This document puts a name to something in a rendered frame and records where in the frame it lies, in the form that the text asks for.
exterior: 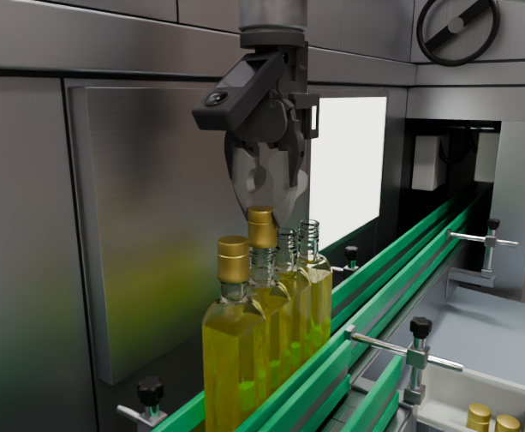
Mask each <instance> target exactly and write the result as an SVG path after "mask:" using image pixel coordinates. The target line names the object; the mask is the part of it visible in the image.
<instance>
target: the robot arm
mask: <svg viewBox="0 0 525 432"><path fill-rule="evenodd" d="M238 29H239V30H240V31H241V32H242V33H243V34H240V48H242V49H248V50H255V53H247V54H245V55H244V56H243V57H242V59H241V60H240V61H239V62H238V63H237V64H236V65H235V66H234V67H233V68H232V69H231V70H230V71H229V72H228V73H227V74H226V75H225V76H224V77H223V78H222V79H221V80H220V81H219V82H218V83H217V84H216V86H215V87H214V88H213V89H212V90H211V91H210V92H209V93H208V94H207V95H206V96H205V97H204V98H203V99H202V100H201V101H200V102H199V103H198V104H197V105H196V106H195V107H194V108H193V109H192V115H193V117H194V120H195V122H196V123H197V126H198V128H199V129H201V130H219V131H226V134H225V137H224V155H225V159H226V164H227V168H228V172H229V176H230V180H232V184H233V188H234V191H235V194H236V198H237V200H238V202H239V205H240V207H241V210H242V212H243V214H244V216H245V218H246V221H247V222H248V208H249V207H252V206H254V193H255V192H256V191H257V190H258V189H259V188H261V187H262V186H263V185H264V183H265V180H266V169H265V168H264V167H263V166H262V165H260V148H259V146H258V145H257V143H258V142H265V143H266V144H267V146H268V147H269V148H270V149H275V148H278V151H277V152H276V153H275V154H274V155H273V156H272V157H271V158H270V159H269V160H268V169H269V172H270V174H271V177H272V180H273V191H272V193H271V195H272V197H273V200H274V208H273V212H271V213H272V216H273V218H274V220H275V222H276V224H277V228H278V229H282V228H284V227H285V225H286V223H287V222H288V220H289V217H290V215H291V213H292V210H293V207H294V204H295V200H296V199H297V198H298V197H299V196H300V195H301V194H302V193H303V192H304V191H305V190H306V189H307V174H306V173H305V172H304V171H302V170H300V167H301V163H302V161H303V158H304V153H305V140H312V139H316V138H319V99H320V93H307V63H308V41H305V34H303V32H305V31H306V30H307V0H238ZM312 106H316V123H315V129H312Z"/></svg>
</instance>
